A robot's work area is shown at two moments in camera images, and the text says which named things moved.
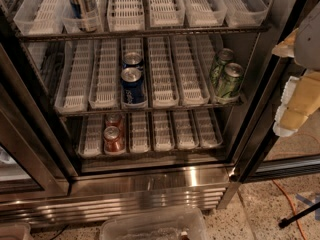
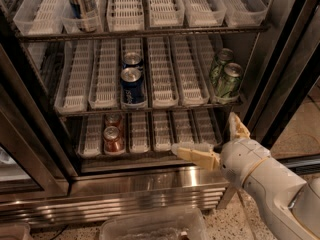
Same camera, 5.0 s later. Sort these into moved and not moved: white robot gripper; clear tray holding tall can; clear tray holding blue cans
Moved: white robot gripper
Not moved: clear tray holding blue cans; clear tray holding tall can
